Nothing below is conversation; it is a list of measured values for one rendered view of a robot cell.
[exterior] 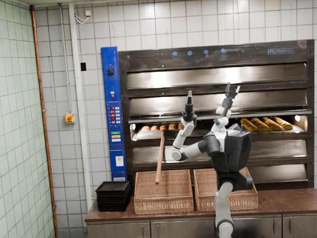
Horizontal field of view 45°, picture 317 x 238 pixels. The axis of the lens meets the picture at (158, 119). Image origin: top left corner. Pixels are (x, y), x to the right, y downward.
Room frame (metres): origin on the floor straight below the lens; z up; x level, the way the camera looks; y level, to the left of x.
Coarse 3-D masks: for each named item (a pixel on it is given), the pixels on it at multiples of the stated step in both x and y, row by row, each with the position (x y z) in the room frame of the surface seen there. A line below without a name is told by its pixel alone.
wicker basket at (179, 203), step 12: (144, 180) 3.87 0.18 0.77; (168, 180) 3.85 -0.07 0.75; (180, 180) 3.85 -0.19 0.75; (144, 192) 3.83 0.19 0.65; (156, 192) 3.83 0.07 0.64; (168, 192) 3.83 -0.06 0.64; (180, 192) 3.82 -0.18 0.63; (144, 204) 3.42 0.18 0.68; (156, 204) 3.42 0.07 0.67; (168, 204) 3.60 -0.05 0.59; (180, 204) 3.42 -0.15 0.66; (192, 204) 3.41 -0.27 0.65
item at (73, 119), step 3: (66, 114) 3.89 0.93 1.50; (69, 114) 3.89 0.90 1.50; (72, 114) 3.89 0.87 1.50; (75, 114) 3.94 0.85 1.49; (66, 117) 3.89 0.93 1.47; (72, 117) 3.89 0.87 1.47; (75, 117) 3.93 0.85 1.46; (66, 120) 3.89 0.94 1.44; (72, 120) 3.89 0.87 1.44; (75, 120) 3.92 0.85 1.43
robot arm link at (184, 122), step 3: (183, 117) 2.84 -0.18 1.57; (192, 117) 2.82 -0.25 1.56; (195, 117) 2.86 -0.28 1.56; (183, 120) 2.88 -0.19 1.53; (186, 120) 2.83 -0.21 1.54; (189, 120) 2.82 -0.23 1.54; (192, 120) 2.87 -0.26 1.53; (195, 120) 2.87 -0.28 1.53; (183, 123) 2.88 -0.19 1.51; (186, 123) 2.84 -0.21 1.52; (192, 123) 2.85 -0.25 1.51; (195, 123) 2.88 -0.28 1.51; (195, 126) 2.90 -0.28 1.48
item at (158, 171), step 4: (164, 132) 4.14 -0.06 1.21; (164, 136) 3.95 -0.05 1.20; (160, 144) 3.58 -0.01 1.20; (160, 148) 3.41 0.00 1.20; (160, 152) 3.27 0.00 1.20; (160, 156) 3.13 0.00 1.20; (160, 160) 3.01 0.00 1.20; (160, 164) 2.90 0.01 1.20; (160, 168) 2.81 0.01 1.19; (156, 176) 2.61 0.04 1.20; (156, 180) 2.51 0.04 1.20; (156, 184) 2.50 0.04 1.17
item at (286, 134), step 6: (276, 132) 3.91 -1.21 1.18; (282, 132) 3.89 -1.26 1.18; (288, 132) 3.88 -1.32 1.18; (294, 132) 3.86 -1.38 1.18; (300, 132) 3.85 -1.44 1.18; (306, 132) 3.84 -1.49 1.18; (156, 138) 3.97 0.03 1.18; (168, 138) 3.93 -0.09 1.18; (174, 138) 3.92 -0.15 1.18; (186, 138) 3.90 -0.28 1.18; (192, 138) 3.90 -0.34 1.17; (198, 138) 3.90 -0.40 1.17
